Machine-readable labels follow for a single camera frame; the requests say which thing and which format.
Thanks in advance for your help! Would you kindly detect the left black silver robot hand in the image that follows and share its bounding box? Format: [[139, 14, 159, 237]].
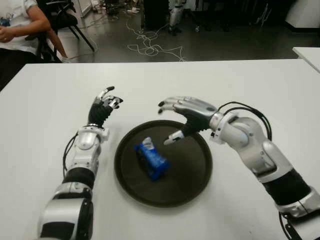
[[87, 85, 124, 128]]

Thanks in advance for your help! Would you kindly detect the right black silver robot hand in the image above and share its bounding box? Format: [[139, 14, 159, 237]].
[[157, 95, 218, 146]]

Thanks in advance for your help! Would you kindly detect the blue Oreo cookie package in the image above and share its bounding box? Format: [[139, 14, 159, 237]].
[[133, 136, 171, 181]]

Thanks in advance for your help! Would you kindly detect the round dark brown tray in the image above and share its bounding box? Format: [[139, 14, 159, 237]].
[[114, 119, 214, 209]]

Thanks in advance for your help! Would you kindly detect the white humanoid robot in background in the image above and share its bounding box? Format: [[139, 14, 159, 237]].
[[168, 0, 187, 36]]

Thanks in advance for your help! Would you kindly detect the black office chair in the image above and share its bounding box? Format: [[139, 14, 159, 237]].
[[24, 0, 96, 62]]

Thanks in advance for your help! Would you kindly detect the seated person in white shirt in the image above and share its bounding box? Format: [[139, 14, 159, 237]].
[[0, 0, 69, 83]]

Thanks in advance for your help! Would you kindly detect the white side table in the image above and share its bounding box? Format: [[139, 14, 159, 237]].
[[292, 46, 320, 73]]

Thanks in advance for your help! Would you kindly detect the white cabinet with black base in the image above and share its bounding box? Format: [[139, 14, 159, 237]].
[[284, 0, 320, 29]]

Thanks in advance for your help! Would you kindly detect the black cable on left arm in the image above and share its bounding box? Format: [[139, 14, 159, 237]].
[[62, 132, 80, 176]]

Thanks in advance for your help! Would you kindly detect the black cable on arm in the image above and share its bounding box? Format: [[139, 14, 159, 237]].
[[62, 132, 80, 176], [218, 101, 273, 141]]

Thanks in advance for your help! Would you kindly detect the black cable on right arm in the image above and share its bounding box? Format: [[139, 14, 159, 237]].
[[218, 101, 273, 141]]

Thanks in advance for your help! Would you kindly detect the tangled white floor cable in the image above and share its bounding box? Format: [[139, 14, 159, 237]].
[[126, 14, 187, 62]]

